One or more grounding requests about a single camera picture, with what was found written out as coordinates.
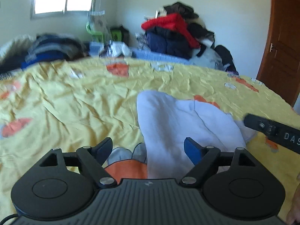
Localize light purple long-sleeve top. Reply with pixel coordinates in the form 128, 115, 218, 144
137, 90, 257, 180

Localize black clothes behind bed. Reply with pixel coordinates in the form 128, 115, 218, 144
214, 45, 239, 76

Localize dark folded clothes stack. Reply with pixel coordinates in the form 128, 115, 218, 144
20, 34, 88, 69

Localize dark navy clothes pile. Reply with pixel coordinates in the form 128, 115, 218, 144
145, 26, 194, 60

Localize black clothes atop pile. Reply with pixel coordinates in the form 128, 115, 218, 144
163, 1, 199, 19

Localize person's hand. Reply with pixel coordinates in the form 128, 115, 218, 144
286, 186, 300, 224

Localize brown wooden door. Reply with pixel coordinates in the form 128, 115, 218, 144
256, 0, 299, 106

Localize yellow floral bed quilt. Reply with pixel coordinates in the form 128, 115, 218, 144
1, 57, 299, 217

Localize blue bed sheet edge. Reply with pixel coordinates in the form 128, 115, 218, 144
85, 42, 191, 65

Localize white crumpled plastic bag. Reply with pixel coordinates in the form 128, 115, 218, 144
98, 41, 132, 57

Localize green plastic stool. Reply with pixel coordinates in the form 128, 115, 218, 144
86, 22, 130, 45

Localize red jacket on pile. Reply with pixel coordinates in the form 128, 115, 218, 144
141, 13, 200, 49

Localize window with metal frame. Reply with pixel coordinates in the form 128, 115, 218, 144
31, 0, 95, 20

